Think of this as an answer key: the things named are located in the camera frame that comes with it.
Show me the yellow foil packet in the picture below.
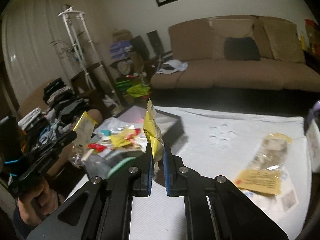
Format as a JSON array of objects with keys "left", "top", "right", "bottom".
[{"left": 143, "top": 99, "right": 164, "bottom": 184}]

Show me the red snack packet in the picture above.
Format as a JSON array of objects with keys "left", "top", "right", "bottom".
[{"left": 87, "top": 143, "right": 107, "bottom": 153}]

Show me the clear plastic packet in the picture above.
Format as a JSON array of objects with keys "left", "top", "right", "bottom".
[{"left": 73, "top": 112, "right": 97, "bottom": 148}]

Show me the person's left hand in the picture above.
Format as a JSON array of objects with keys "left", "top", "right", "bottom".
[{"left": 17, "top": 178, "right": 59, "bottom": 228}]

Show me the large black storage box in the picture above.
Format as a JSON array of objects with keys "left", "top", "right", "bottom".
[{"left": 84, "top": 106, "right": 188, "bottom": 169}]

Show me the clear bag yellow label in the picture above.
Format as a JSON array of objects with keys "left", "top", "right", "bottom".
[{"left": 234, "top": 133, "right": 293, "bottom": 195}]

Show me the yellow green bag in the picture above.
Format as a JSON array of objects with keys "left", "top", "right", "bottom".
[{"left": 126, "top": 83, "right": 150, "bottom": 98}]

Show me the white cloth on sofa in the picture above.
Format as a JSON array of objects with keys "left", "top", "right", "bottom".
[{"left": 156, "top": 60, "right": 188, "bottom": 75}]

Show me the dark cushion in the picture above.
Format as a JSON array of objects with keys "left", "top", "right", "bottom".
[{"left": 223, "top": 37, "right": 260, "bottom": 61}]

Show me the brown sofa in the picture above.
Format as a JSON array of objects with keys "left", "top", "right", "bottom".
[{"left": 151, "top": 15, "right": 319, "bottom": 92}]

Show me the purple tape dispenser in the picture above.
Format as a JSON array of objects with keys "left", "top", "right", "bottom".
[{"left": 307, "top": 100, "right": 320, "bottom": 124}]

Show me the white coat rack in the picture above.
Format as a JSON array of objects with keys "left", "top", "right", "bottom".
[{"left": 58, "top": 6, "right": 127, "bottom": 107}]

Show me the white plastic six-ring holder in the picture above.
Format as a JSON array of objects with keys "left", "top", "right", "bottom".
[{"left": 208, "top": 123, "right": 236, "bottom": 149}]

